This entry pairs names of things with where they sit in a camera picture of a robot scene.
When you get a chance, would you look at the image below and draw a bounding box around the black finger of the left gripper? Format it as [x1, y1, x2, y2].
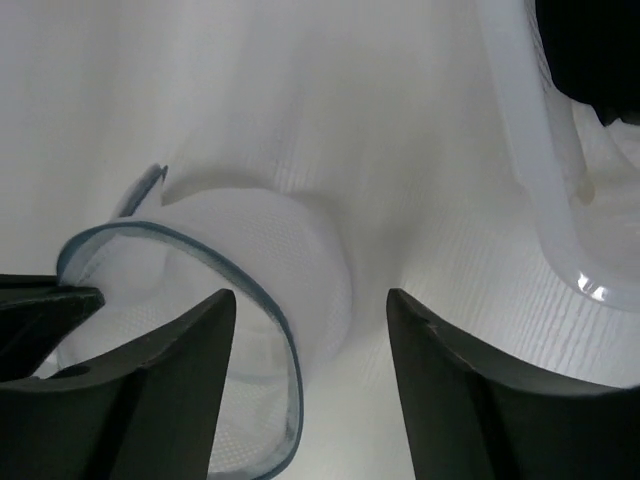
[1, 274, 105, 378]

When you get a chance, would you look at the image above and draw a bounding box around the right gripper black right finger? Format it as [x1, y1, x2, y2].
[386, 289, 639, 479]

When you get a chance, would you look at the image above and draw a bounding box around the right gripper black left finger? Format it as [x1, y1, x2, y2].
[1, 290, 236, 479]

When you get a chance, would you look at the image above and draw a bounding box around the blue trimmed mesh laundry bag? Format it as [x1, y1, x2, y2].
[55, 165, 352, 479]

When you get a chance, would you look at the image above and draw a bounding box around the white plastic basket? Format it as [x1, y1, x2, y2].
[477, 1, 639, 312]

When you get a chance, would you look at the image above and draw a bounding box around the white garment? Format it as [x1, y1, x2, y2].
[572, 103, 639, 236]

